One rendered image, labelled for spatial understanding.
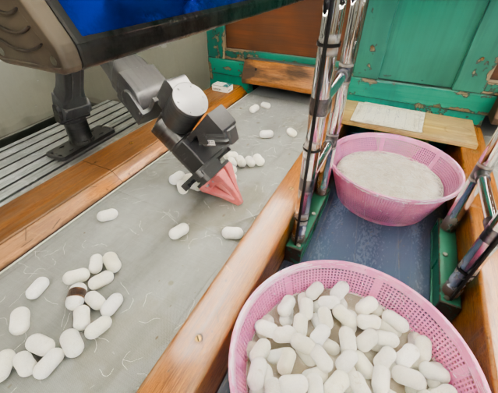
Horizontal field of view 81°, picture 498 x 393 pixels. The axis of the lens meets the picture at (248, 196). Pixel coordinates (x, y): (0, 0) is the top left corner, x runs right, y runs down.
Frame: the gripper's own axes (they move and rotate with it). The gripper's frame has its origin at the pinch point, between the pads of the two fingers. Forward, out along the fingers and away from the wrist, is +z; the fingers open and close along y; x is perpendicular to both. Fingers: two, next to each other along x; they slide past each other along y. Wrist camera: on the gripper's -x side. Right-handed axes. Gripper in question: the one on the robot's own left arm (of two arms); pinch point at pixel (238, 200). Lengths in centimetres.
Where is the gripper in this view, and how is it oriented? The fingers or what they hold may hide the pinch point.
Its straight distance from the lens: 54.9
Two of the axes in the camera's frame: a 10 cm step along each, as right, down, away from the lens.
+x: -5.9, 3.9, 7.0
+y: 4.4, -5.7, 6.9
